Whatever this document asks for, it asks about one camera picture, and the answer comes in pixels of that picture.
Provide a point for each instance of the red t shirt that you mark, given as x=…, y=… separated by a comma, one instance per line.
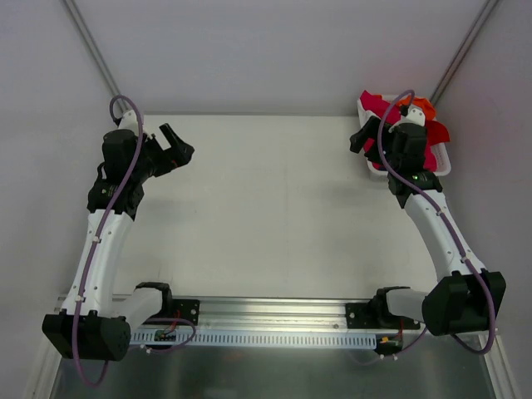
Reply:
x=437, y=133

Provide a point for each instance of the aluminium frame post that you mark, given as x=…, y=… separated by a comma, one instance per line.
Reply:
x=88, y=41
x=479, y=22

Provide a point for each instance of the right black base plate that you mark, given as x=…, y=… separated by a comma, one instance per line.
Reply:
x=374, y=315

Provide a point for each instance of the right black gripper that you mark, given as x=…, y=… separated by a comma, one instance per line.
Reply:
x=375, y=139

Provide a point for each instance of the aluminium mounting rail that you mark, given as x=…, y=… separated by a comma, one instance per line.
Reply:
x=236, y=314

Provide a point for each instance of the orange t shirt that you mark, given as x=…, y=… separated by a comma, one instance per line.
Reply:
x=422, y=103

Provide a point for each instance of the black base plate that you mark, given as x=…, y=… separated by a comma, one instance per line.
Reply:
x=187, y=309
x=374, y=315

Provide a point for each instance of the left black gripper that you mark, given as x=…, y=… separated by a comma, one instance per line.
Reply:
x=165, y=154

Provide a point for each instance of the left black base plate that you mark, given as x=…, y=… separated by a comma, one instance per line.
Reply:
x=187, y=309

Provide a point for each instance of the left aluminium frame post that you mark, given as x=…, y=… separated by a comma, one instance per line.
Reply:
x=88, y=41

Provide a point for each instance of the right aluminium frame post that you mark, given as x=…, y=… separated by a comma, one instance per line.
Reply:
x=479, y=22

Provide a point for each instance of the white plastic laundry basket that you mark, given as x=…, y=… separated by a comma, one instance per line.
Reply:
x=378, y=173

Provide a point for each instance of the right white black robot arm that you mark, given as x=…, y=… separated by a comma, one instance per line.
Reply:
x=467, y=296

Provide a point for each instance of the white slotted cable duct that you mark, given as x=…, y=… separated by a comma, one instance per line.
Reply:
x=227, y=338

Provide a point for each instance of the crimson pink t shirt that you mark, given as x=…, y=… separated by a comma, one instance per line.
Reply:
x=377, y=105

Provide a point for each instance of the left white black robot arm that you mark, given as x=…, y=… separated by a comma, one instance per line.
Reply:
x=89, y=325

